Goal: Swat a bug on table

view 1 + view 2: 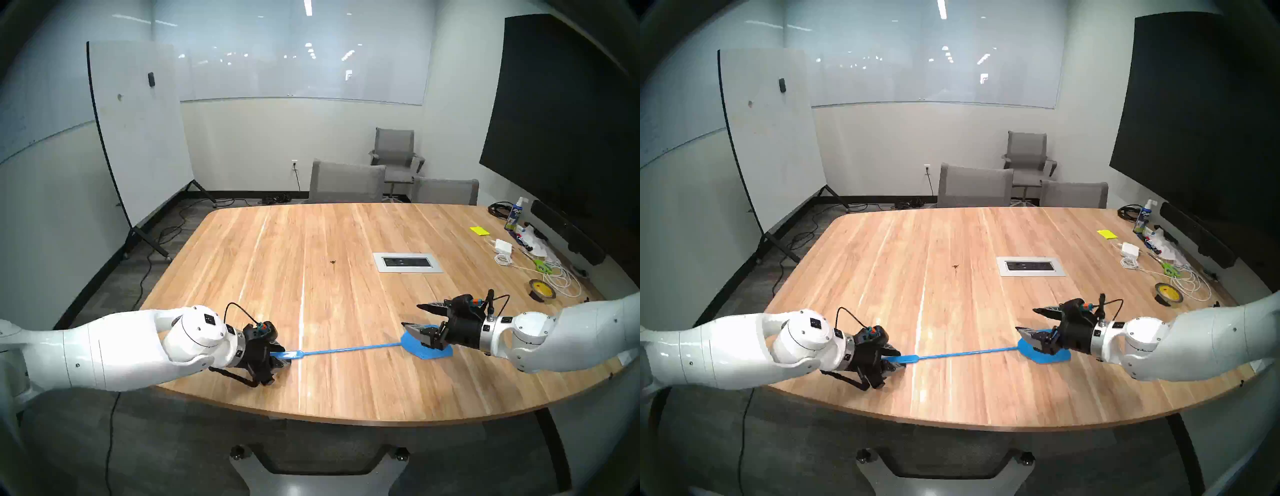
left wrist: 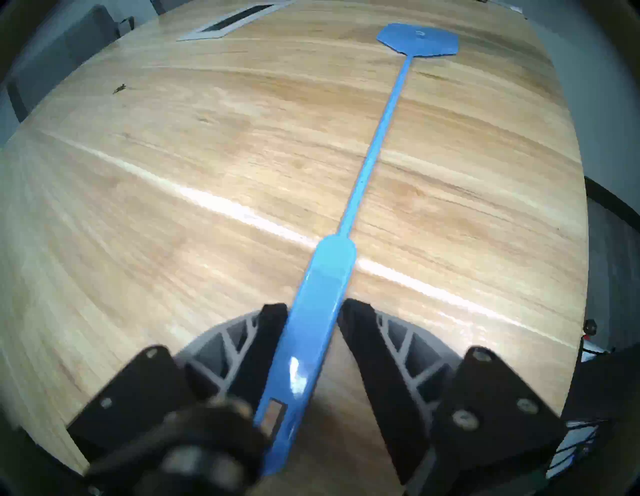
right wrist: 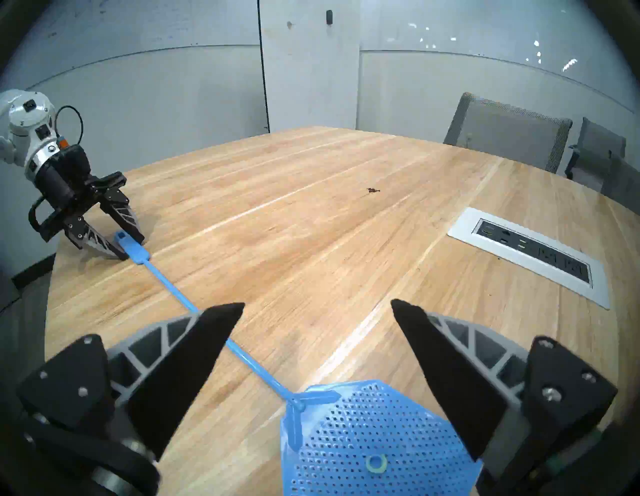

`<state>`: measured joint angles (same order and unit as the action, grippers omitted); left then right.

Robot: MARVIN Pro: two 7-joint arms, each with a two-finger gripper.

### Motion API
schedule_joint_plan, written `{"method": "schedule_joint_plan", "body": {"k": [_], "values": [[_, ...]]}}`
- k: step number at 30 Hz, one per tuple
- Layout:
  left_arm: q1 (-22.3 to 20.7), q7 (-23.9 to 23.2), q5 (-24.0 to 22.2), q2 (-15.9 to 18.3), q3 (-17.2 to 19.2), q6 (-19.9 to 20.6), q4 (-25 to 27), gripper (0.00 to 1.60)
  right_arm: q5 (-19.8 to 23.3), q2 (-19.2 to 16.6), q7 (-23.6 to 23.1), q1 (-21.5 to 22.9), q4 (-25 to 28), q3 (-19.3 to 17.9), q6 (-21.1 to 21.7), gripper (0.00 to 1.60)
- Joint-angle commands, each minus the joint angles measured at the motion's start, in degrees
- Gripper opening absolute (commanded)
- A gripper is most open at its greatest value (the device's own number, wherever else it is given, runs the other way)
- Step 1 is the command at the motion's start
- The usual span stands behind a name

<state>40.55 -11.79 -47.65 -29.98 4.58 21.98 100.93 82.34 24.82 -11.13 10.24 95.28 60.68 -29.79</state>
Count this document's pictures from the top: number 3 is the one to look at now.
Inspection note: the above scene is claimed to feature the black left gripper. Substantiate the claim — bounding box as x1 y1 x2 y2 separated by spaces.
32 144 147 261

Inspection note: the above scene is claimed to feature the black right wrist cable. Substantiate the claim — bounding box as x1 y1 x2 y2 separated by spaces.
20 415 161 496

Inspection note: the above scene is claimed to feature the mobile whiteboard on black stand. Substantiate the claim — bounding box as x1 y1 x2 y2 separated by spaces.
257 0 361 133

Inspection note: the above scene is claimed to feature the black left gripper hose loop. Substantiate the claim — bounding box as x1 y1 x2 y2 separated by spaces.
28 195 68 242

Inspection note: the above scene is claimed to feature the large glass wall whiteboard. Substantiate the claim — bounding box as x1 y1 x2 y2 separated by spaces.
360 0 640 116

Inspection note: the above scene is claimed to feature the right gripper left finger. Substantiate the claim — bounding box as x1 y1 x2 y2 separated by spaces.
17 302 246 461

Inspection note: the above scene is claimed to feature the silver table power outlet box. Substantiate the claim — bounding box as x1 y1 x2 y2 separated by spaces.
447 207 612 311

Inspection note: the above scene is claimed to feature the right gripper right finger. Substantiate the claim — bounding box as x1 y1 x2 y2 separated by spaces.
390 298 620 494

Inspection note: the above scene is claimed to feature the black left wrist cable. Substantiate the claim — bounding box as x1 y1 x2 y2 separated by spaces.
54 105 85 148

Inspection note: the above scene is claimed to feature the grey mesh office chair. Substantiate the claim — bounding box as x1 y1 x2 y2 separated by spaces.
443 92 574 174
600 155 640 216

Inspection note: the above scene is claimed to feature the grey office chair with armrests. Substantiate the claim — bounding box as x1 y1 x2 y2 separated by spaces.
565 117 627 191

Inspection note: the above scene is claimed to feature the blue plastic fly swatter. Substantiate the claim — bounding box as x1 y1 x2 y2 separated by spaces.
114 230 485 496

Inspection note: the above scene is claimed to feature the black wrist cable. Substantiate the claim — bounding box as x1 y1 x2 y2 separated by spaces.
54 105 85 148
20 415 161 496

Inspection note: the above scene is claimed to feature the glass wall board with handwriting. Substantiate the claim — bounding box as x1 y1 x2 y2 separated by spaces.
10 0 261 93

